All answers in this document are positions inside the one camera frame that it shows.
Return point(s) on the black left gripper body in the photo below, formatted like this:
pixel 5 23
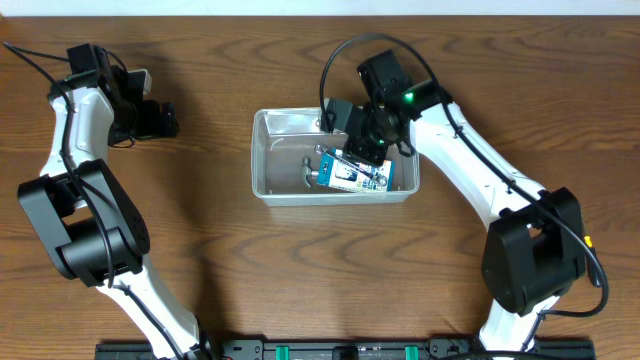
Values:
pixel 151 118

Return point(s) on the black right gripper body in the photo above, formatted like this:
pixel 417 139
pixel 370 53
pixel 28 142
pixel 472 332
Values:
pixel 366 150

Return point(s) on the blue white screwdriver box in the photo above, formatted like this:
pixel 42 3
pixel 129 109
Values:
pixel 345 175

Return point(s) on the silver combination wrench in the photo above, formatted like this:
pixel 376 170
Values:
pixel 350 164

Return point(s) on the small steel claw hammer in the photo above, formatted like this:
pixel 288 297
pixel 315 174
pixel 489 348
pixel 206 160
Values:
pixel 308 174

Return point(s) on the clear plastic container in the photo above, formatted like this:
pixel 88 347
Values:
pixel 281 138

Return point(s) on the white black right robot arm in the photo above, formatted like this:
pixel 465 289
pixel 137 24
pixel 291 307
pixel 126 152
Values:
pixel 535 248

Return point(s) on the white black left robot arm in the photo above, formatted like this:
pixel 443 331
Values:
pixel 90 228

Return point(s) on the black yellow screwdriver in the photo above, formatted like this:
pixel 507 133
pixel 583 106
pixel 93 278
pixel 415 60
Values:
pixel 593 273

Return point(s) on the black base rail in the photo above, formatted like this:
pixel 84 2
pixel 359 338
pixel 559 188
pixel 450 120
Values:
pixel 435 348

